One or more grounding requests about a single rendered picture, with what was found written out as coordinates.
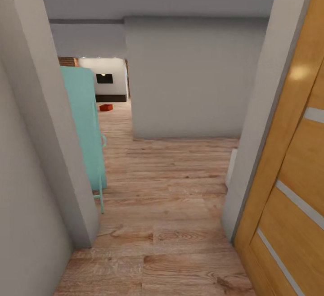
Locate storage box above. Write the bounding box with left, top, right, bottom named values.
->
left=99, top=104, right=113, bottom=112

